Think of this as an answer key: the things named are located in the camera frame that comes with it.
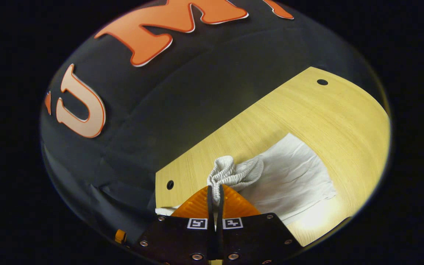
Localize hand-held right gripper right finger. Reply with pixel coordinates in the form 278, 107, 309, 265
216, 184, 304, 265

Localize black backdrop cloth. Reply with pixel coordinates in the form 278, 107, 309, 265
40, 0, 385, 251

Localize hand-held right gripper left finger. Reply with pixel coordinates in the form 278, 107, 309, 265
133, 185, 214, 265

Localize white jeans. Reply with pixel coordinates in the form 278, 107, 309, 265
155, 132, 337, 226

